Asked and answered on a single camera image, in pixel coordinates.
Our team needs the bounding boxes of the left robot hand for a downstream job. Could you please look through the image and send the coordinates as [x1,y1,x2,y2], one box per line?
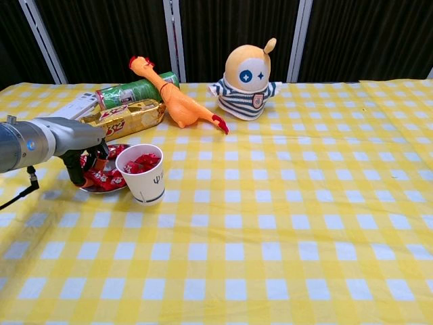
[53,116,111,188]

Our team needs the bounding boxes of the silver metal plate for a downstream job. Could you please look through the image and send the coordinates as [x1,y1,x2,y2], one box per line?
[76,144,136,194]

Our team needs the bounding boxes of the white paper cup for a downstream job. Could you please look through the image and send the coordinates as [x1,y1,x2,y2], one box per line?
[115,143,166,207]

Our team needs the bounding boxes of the white power strip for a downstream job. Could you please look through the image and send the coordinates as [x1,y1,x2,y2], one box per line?
[50,91,101,120]

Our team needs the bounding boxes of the gold biscuit packet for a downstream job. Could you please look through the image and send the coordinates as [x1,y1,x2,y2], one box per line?
[79,98,166,142]

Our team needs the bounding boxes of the green chips can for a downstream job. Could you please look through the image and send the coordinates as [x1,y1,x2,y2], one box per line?
[95,70,181,111]

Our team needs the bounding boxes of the black partition panel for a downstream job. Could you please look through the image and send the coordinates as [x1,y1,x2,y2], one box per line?
[28,0,177,85]
[299,0,433,83]
[178,0,301,84]
[0,0,60,91]

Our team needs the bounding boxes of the orange rubber chicken toy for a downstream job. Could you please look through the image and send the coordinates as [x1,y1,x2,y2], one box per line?
[129,56,230,135]

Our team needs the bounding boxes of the yellow plush doll striped shirt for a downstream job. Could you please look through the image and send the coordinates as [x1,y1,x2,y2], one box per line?
[208,37,283,122]

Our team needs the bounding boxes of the yellow checked tablecloth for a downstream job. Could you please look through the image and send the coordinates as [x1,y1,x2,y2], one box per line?
[358,79,433,238]
[0,81,433,325]

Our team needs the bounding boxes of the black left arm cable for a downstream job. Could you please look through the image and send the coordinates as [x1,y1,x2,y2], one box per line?
[0,165,40,210]

